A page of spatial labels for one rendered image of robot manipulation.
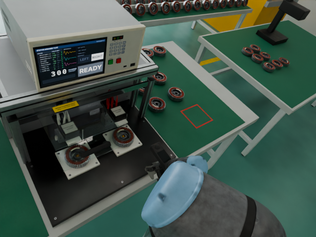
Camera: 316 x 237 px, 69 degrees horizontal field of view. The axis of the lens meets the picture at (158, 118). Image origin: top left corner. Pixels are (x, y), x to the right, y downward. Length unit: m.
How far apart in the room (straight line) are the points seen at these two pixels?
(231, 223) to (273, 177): 2.26
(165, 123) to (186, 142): 0.17
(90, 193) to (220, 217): 0.78
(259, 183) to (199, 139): 1.20
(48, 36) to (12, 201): 0.66
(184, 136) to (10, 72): 0.90
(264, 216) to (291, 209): 2.15
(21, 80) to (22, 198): 0.47
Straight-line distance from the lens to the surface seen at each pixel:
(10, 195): 1.14
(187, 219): 0.36
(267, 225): 0.39
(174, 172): 0.37
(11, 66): 1.08
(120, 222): 1.85
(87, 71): 0.97
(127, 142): 1.16
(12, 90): 0.97
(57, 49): 0.86
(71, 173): 1.11
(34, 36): 0.85
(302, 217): 2.57
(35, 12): 0.99
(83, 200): 1.06
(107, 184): 1.09
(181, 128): 1.40
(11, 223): 1.10
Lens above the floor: 1.76
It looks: 46 degrees down
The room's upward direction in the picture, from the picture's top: 20 degrees clockwise
